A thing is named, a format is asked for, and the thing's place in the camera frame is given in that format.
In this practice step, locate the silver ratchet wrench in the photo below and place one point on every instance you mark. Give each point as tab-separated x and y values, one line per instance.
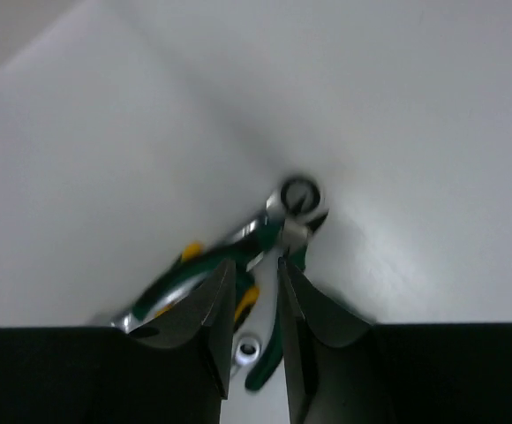
290	217

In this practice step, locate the silver combination wrench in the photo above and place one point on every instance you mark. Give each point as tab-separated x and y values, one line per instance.
246	352

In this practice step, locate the green yellow long-nose pliers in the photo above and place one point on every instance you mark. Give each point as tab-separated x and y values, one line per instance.
189	271

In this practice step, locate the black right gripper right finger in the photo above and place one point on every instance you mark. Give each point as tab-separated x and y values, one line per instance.
328	354

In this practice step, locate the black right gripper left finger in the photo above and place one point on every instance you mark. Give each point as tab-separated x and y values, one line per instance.
192	341

